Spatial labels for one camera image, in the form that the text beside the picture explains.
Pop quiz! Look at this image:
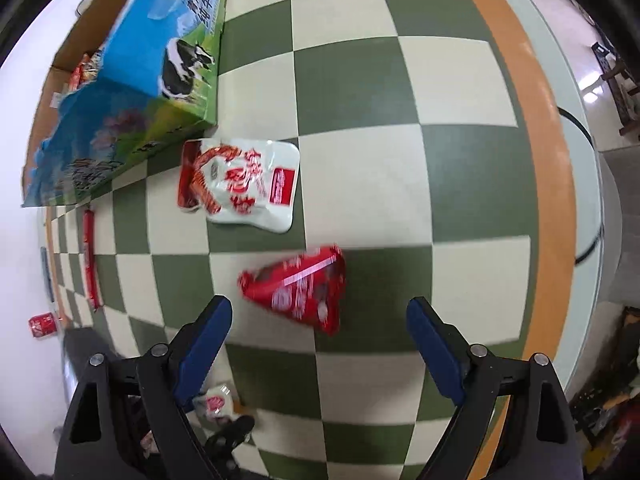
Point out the dark wooden chair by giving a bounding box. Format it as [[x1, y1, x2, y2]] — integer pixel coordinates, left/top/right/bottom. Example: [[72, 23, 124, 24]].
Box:
[[592, 41, 640, 137]]

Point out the small red packet on floor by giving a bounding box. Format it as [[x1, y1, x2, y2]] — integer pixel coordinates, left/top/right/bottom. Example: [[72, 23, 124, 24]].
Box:
[[28, 312, 59, 338]]

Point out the red triangular snack packet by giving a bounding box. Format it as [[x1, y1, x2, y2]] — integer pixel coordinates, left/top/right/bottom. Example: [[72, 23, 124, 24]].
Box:
[[237, 245, 347, 337]]

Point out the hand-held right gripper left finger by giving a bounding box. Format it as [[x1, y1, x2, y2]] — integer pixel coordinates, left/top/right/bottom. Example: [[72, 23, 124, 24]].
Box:
[[52, 296, 233, 480]]

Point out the small white red packet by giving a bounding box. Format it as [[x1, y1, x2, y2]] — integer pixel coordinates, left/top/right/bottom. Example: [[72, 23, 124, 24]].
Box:
[[192, 384, 236, 421]]

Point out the blue green cardboard milk box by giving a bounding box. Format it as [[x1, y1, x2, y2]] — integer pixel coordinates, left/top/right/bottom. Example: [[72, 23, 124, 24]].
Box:
[[21, 0, 233, 208]]

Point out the red sausage stick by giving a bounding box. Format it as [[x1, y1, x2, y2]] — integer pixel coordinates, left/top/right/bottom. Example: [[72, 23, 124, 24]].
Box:
[[82, 209, 102, 311]]

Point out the green checkered tablecloth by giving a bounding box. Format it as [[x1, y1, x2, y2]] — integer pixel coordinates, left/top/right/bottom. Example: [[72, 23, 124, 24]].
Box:
[[42, 0, 576, 480]]

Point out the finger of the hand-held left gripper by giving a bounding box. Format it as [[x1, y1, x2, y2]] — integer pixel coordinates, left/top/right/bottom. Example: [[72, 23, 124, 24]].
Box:
[[204, 414, 257, 461]]

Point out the white red chicken feet packet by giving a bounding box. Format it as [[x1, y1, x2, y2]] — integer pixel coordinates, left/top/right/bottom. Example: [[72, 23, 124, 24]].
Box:
[[177, 138, 301, 234]]

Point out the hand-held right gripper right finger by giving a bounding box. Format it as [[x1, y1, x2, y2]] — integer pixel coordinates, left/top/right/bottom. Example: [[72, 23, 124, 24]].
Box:
[[406, 297, 583, 480]]

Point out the red orange snack packet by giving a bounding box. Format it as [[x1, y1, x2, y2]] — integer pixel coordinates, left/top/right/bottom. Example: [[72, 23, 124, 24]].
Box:
[[69, 50, 103, 92]]

